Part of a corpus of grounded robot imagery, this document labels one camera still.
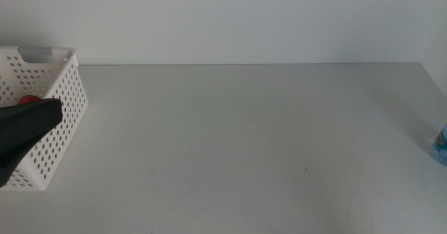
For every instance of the white perforated plastic basket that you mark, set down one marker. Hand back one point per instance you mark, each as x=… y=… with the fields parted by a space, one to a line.
x=70 y=98

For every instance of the red soda can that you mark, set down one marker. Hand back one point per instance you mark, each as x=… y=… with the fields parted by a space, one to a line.
x=29 y=99

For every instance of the blue water bottle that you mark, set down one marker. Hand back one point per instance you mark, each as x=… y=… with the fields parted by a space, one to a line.
x=440 y=148

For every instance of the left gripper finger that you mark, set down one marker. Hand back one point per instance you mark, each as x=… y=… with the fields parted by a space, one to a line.
x=24 y=125

